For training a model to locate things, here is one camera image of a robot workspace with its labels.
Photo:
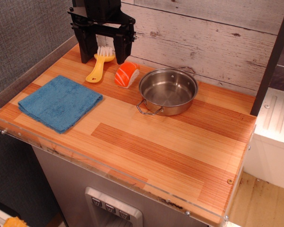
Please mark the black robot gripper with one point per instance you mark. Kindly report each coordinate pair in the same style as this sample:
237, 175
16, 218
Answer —
102, 17

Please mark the blue cloth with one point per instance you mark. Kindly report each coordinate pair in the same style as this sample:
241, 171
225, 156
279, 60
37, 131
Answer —
60, 103

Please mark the yellow toy dish brush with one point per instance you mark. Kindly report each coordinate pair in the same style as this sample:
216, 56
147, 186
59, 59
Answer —
103, 55

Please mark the orange salmon sushi toy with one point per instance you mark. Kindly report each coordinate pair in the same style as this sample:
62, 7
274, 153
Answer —
126, 74

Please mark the stainless steel pot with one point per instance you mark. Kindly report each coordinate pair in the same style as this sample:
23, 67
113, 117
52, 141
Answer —
167, 91

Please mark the grey toy kitchen cabinet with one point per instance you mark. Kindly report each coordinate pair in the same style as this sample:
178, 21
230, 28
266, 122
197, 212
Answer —
69, 181

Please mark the clear acrylic table guard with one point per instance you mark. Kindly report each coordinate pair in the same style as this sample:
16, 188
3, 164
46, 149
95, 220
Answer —
188, 162

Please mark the silver dispenser button panel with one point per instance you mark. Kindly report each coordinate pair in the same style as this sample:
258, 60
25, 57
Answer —
111, 209

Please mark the white toy sink unit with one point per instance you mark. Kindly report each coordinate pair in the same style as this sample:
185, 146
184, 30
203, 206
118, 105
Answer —
265, 155

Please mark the yellow object bottom left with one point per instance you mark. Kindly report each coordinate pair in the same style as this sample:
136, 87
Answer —
15, 222

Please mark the dark right shelf post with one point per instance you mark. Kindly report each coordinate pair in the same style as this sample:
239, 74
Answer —
267, 77

